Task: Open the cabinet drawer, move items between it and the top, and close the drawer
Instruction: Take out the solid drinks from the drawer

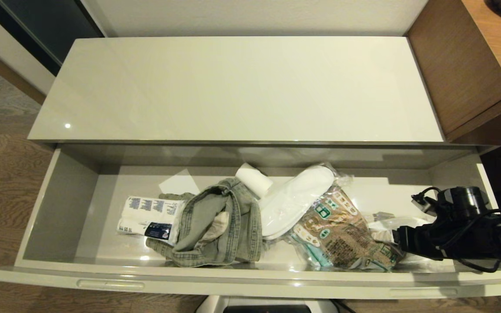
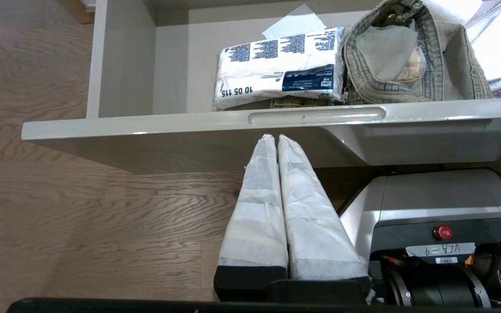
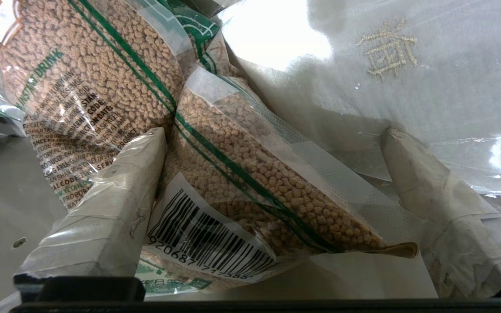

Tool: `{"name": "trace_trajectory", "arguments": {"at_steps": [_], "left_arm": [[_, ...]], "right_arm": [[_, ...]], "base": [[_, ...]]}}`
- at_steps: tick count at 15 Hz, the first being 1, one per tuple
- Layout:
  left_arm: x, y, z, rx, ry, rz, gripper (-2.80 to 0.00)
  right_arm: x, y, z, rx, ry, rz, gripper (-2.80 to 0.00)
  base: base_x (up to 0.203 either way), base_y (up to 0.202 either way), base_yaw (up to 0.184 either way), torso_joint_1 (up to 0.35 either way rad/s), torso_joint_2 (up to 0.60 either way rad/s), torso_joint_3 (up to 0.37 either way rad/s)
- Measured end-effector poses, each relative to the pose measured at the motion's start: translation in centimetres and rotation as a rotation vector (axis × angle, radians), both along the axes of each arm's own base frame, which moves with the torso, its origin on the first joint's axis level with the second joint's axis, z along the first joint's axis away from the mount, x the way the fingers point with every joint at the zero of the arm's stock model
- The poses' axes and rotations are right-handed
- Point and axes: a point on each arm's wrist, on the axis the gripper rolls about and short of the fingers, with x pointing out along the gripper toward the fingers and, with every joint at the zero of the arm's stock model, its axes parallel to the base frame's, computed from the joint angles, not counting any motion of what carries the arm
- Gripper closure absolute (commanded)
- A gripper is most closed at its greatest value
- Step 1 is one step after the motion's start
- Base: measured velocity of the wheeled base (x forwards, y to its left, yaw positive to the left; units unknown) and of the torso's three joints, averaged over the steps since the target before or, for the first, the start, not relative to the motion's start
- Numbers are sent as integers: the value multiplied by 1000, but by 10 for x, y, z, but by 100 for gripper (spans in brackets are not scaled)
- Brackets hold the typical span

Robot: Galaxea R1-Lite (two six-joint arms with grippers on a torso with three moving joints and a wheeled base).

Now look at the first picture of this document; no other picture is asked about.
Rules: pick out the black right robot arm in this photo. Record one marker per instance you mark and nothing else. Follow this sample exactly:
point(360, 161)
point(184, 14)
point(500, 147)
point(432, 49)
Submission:
point(485, 234)

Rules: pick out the beige cabinet drawer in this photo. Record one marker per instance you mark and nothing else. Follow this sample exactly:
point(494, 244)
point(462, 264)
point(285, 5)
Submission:
point(59, 208)

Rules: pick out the white paper roll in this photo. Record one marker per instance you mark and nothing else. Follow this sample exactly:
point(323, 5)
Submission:
point(254, 179)

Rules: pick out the bagged white slippers, brown sticker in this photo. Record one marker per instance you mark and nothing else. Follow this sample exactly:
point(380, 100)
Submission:
point(381, 228)

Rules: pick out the white and black robot base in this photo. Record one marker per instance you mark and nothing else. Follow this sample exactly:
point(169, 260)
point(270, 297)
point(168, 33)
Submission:
point(268, 304)

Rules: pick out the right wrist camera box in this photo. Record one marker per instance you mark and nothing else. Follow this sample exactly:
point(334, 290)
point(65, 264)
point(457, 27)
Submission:
point(424, 202)

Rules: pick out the brown and green snack bag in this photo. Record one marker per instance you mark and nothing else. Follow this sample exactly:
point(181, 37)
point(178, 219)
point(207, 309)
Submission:
point(342, 230)

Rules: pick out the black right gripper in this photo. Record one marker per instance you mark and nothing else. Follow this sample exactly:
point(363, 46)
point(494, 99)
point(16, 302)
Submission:
point(418, 241)

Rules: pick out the faded denim jeans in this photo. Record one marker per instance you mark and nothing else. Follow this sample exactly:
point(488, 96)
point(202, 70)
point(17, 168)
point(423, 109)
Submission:
point(215, 226)

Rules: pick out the white tissue pack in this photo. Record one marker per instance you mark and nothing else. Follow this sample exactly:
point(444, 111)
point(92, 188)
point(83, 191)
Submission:
point(148, 215)

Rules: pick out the dark door panel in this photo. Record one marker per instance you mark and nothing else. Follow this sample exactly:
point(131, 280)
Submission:
point(46, 26)

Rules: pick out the brown wooden side cabinet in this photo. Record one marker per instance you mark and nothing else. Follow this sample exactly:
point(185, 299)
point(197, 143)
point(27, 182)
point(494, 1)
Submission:
point(472, 65)

